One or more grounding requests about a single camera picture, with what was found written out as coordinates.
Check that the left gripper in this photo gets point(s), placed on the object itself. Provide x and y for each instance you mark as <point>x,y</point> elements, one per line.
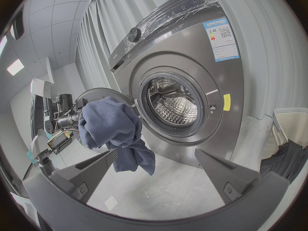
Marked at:
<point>68,121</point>

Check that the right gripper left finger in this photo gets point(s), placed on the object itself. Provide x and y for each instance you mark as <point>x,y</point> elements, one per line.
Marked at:
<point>96,170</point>

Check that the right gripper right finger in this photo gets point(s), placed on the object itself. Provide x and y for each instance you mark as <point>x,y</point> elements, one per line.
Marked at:
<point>216,170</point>

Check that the blue garment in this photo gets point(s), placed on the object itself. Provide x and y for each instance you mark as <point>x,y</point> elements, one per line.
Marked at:
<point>113,124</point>

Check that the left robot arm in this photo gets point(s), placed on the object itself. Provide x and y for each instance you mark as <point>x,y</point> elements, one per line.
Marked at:
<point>49,90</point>

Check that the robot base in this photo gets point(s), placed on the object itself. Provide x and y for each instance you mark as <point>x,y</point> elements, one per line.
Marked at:
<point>24,209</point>

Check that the heap of dark clothes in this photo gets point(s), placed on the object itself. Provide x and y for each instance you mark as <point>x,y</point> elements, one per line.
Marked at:
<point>286,160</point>

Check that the cream laundry basket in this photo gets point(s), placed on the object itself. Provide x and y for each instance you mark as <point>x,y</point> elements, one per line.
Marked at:
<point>285,126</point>

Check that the grey washing machine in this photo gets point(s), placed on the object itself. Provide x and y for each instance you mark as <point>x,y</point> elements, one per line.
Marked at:
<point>192,44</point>

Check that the white paper scrap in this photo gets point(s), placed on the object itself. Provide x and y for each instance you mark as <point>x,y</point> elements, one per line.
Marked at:
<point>111,203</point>

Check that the ceiling light panel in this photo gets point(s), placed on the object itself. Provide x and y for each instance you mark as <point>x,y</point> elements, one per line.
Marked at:
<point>15,67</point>
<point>2,46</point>

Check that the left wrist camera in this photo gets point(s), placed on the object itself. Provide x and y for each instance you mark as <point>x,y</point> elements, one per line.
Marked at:
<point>81,103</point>

